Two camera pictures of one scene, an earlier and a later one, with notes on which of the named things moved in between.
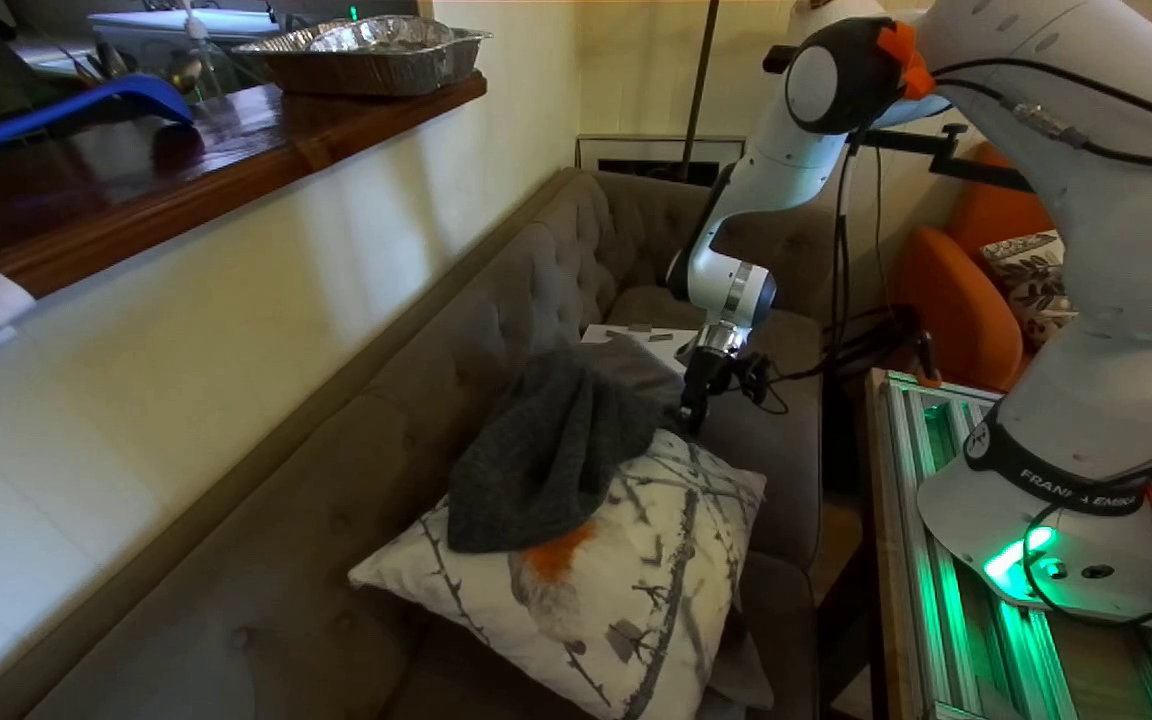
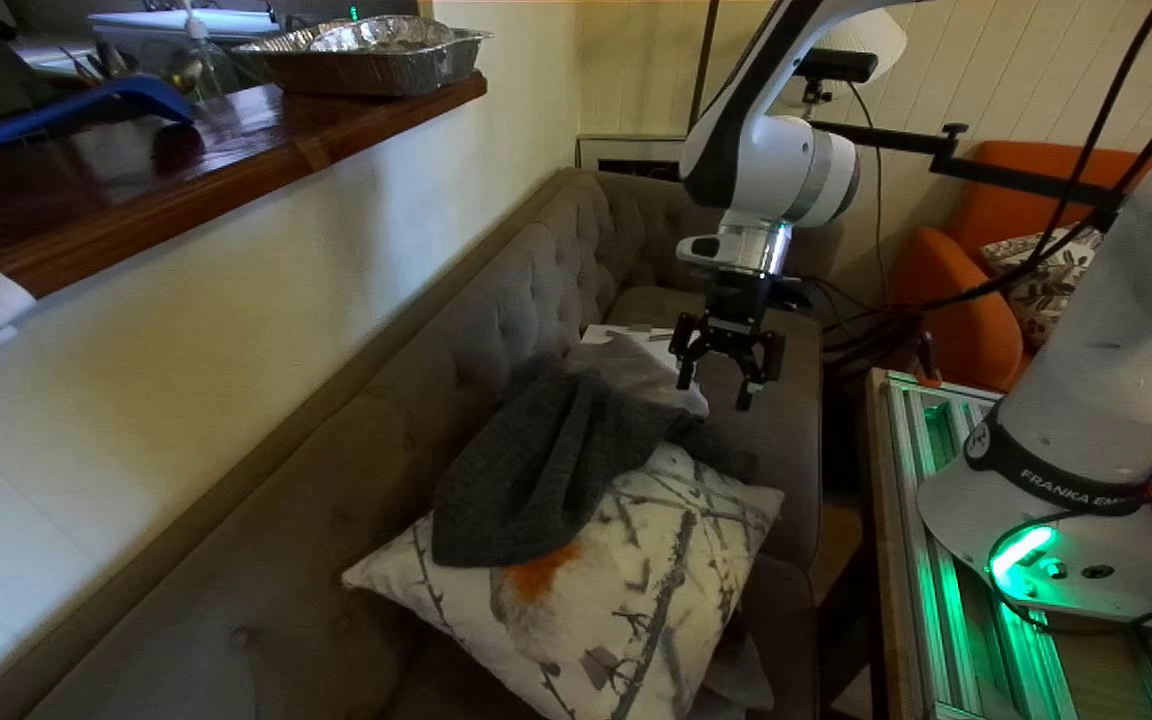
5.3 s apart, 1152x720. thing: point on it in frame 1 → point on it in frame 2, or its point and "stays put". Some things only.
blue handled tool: (141, 85) stays put
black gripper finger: (693, 415) → (687, 356)
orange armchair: (962, 312) stays put
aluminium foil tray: (370, 52) stays put
